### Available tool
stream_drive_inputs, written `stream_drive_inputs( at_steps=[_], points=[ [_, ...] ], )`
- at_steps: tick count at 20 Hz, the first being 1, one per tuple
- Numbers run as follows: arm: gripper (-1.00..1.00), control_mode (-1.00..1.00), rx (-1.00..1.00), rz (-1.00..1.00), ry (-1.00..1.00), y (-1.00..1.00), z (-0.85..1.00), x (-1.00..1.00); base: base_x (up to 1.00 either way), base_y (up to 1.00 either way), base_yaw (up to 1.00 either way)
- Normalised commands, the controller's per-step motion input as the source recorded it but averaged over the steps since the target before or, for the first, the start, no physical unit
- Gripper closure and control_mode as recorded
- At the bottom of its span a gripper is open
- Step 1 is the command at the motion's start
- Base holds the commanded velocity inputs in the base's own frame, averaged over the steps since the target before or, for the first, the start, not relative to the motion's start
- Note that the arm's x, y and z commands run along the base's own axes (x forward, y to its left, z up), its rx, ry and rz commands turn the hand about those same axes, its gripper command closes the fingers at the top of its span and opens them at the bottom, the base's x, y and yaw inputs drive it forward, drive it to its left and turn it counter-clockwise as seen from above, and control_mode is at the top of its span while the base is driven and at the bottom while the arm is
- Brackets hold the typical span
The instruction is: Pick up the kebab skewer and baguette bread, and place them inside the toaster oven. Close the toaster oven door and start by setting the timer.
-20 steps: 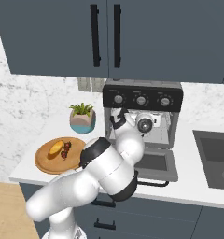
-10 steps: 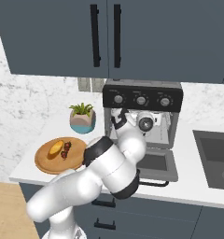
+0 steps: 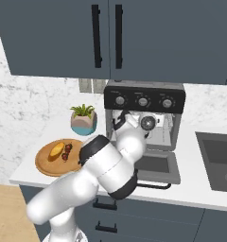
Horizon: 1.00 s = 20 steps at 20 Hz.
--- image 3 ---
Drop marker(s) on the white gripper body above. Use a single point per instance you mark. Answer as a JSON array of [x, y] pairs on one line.
[[168, 121]]

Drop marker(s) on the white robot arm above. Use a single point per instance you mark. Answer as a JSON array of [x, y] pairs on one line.
[[109, 164]]

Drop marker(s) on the round silver toaster oven knob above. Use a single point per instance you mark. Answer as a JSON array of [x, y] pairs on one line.
[[119, 100], [167, 103], [143, 101]]

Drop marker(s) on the black and silver toaster oven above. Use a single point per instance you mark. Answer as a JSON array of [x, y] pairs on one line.
[[143, 91]]

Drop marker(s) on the toaster oven glass door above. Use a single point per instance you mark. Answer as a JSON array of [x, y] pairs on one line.
[[156, 164]]

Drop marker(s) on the red kebab skewer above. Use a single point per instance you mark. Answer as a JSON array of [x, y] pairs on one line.
[[67, 152]]

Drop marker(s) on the dark grey base cupboard door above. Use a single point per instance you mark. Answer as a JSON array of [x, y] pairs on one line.
[[216, 228]]

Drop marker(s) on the dark grey sink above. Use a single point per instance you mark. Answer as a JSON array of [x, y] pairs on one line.
[[218, 160]]

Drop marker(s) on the green plant in faceted pot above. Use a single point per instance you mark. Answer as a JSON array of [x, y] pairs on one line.
[[83, 124]]

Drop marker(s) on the dark grey drawer front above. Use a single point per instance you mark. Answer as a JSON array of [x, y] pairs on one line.
[[156, 234], [159, 209]]

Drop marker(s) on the round wooden board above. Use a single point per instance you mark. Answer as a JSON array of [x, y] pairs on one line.
[[46, 165]]

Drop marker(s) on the grey wall socket plate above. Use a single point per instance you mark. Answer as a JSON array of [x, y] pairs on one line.
[[85, 85], [99, 86]]

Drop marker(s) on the dark grey wall cupboard door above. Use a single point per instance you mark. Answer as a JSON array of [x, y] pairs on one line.
[[49, 38], [175, 41]]

